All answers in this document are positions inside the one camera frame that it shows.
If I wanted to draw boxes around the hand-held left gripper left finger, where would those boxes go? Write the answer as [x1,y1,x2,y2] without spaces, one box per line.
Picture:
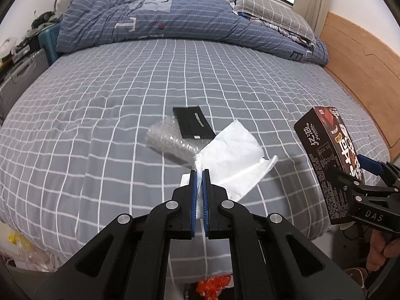
[37,169,199,300]

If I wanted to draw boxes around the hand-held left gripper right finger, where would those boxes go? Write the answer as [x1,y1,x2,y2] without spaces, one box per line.
[202,169,366,300]

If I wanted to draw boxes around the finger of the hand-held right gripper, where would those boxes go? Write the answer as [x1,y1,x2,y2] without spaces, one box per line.
[357,154,400,188]
[326,165,400,200]

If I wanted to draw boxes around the dark brown snack box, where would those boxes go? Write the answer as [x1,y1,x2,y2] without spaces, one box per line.
[293,105,366,226]

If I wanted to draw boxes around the white tissue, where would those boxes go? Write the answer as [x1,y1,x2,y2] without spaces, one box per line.
[179,119,279,247]

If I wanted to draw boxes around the clear bubble wrap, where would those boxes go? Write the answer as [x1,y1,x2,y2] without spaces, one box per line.
[146,115,208,167]

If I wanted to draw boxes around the black packet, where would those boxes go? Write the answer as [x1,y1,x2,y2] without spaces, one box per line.
[172,105,216,140]

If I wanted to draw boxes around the red plastic bag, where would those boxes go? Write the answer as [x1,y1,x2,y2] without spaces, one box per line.
[195,274,232,300]

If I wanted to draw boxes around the person's right hand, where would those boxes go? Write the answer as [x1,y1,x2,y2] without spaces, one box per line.
[366,232,400,271]

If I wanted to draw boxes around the wooden headboard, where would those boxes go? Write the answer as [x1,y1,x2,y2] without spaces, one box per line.
[320,12,400,160]

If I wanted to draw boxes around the grey checked bed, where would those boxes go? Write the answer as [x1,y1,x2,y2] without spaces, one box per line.
[0,37,393,271]

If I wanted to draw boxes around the crumpled clear plastic bag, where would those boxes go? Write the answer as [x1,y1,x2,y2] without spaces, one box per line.
[6,229,60,271]

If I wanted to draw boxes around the beige curtain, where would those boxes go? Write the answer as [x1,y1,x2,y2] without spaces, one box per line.
[292,0,336,38]

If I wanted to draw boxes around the grey checked pillow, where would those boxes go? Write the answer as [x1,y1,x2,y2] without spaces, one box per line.
[233,0,318,43]

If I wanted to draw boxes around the blue striped quilt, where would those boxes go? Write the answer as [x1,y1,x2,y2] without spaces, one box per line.
[56,0,329,66]

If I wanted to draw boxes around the grey suitcase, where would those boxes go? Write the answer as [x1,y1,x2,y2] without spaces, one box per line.
[0,48,51,126]

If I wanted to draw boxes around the blue plastic stool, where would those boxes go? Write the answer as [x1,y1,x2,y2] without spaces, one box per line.
[39,23,61,66]

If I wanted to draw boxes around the dark clothing pile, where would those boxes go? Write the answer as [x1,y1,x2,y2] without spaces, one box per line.
[31,11,65,35]

